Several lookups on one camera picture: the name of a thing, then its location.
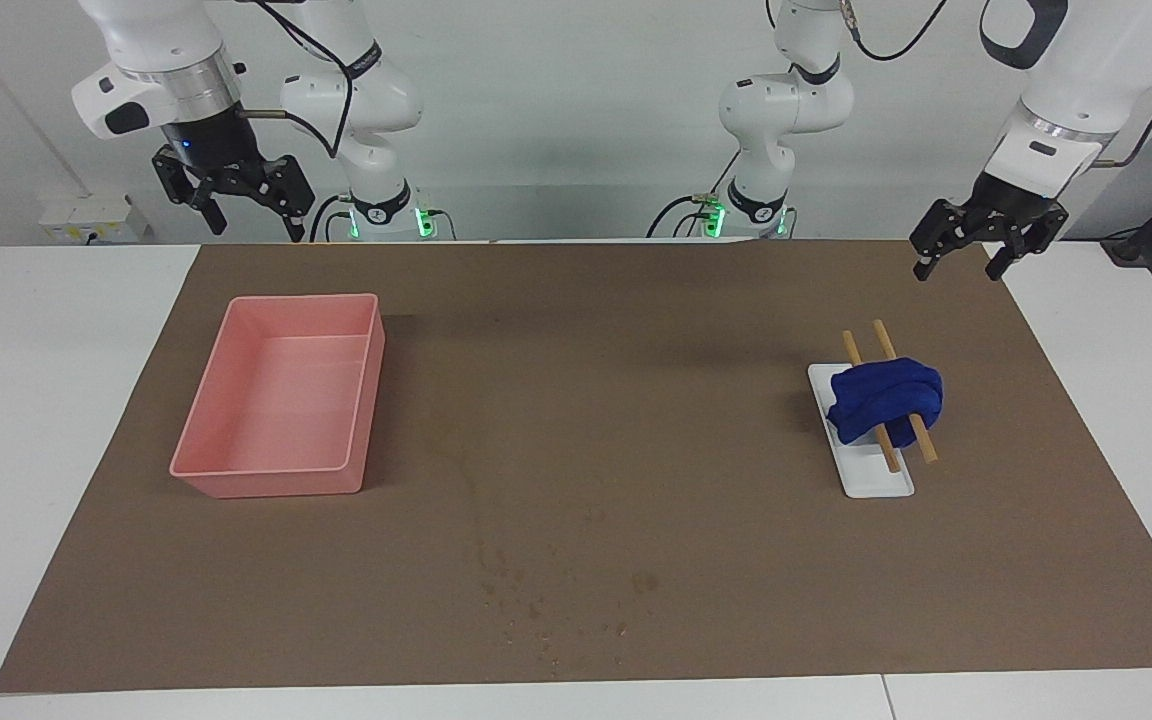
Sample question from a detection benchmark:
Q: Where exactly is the pink plastic bin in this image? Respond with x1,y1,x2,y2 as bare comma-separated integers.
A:
169,293,386,499

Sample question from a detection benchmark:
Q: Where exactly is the white rectangular tray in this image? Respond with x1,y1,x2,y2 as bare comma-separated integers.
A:
807,362,915,499

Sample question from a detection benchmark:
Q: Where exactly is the black right arm base cable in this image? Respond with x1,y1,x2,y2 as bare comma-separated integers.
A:
308,193,355,243

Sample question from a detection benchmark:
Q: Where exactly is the wooden dowel stick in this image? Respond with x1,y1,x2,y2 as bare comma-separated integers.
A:
842,330,903,474
872,319,939,465

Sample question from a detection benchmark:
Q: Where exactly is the black arm base cable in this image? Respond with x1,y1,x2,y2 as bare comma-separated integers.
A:
646,150,742,239
308,193,355,243

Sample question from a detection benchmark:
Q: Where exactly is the white wall outlet box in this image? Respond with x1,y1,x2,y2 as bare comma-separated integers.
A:
39,193,149,244

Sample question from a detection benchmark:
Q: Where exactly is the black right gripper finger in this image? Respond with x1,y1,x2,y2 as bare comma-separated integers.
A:
235,154,317,244
152,147,230,238

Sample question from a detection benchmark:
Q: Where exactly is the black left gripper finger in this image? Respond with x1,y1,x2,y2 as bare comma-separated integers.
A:
911,200,983,283
984,206,1070,282

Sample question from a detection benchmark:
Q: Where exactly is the blue towel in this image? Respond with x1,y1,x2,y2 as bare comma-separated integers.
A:
826,357,944,449

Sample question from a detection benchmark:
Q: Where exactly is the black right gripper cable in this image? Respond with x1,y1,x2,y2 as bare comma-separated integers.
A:
236,0,357,161

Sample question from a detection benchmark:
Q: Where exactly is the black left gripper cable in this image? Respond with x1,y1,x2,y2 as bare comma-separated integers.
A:
841,0,1152,169

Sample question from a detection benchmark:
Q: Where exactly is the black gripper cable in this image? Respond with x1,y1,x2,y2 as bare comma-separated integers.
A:
841,0,1152,169
236,0,357,161

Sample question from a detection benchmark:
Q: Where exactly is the black left arm base cable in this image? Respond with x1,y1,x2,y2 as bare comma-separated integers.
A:
646,150,742,239

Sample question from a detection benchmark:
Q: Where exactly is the brown table mat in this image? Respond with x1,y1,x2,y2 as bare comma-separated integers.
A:
0,240,1152,694

